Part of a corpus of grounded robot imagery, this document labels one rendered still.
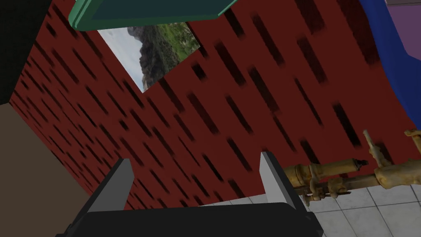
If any mountain landscape wall picture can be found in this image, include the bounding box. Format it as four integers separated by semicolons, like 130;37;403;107
97;22;201;94

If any green framed panel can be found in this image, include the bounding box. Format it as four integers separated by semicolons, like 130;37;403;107
68;0;238;32

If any brass pipe fitting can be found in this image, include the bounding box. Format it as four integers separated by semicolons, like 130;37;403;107
282;129;421;202

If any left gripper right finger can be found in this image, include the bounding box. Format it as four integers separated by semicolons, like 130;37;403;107
259;151;307;212

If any blue and purple curtain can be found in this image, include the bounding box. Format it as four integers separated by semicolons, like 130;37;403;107
359;0;421;130

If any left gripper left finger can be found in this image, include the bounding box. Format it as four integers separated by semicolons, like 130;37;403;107
76;158;135;218

